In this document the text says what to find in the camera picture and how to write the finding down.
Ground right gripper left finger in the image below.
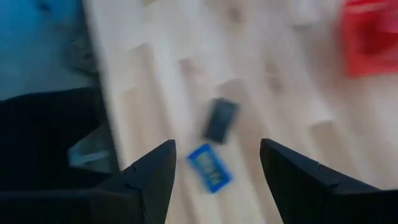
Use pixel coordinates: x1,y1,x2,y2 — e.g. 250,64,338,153
0,139,177,224

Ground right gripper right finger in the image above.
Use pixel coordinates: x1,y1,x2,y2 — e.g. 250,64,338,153
259,138,398,224

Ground teal rectangular box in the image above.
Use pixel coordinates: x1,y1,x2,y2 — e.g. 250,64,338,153
185,142,234,195

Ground black power bank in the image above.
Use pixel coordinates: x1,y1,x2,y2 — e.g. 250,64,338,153
203,97,240,145

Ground red plastic basket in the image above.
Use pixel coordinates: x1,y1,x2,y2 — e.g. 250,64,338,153
340,0,398,78

